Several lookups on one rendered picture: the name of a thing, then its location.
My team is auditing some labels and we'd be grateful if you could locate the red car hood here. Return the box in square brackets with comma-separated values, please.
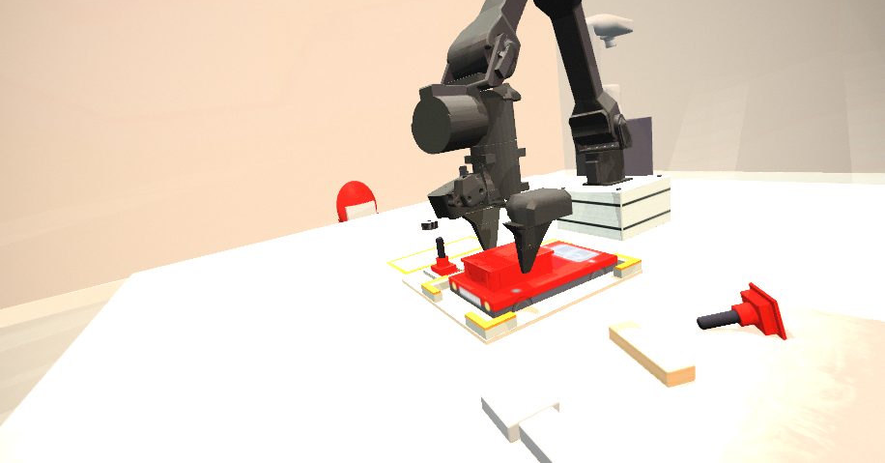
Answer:
[461, 242, 554, 292]

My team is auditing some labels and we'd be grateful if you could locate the light wooden block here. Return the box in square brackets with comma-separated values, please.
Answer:
[609, 321, 696, 388]

